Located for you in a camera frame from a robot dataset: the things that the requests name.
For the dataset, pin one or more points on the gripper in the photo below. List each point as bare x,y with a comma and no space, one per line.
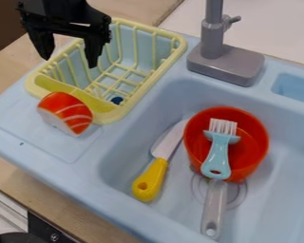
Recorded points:
61,14

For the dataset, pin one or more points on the yellow dish rack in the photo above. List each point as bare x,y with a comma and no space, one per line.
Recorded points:
116,68

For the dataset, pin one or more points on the toy salmon sushi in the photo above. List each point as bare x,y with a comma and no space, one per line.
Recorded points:
65,113

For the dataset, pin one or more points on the grey tap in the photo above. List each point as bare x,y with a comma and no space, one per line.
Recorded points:
222,53

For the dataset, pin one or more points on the light blue toy sink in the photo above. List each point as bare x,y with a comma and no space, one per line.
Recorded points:
158,177

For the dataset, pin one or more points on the light blue brush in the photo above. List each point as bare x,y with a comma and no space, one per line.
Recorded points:
219,152

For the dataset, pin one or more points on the orange bowl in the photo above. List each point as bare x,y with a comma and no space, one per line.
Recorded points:
247,152

